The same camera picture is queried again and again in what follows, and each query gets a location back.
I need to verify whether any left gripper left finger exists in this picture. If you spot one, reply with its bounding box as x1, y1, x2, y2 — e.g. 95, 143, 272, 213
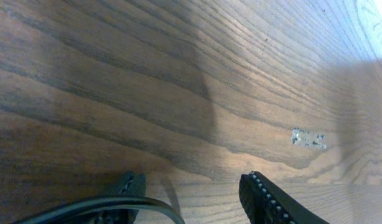
85, 170, 147, 224

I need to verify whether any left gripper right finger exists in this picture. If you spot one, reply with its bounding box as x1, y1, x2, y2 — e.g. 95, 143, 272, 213
239, 171, 328, 224

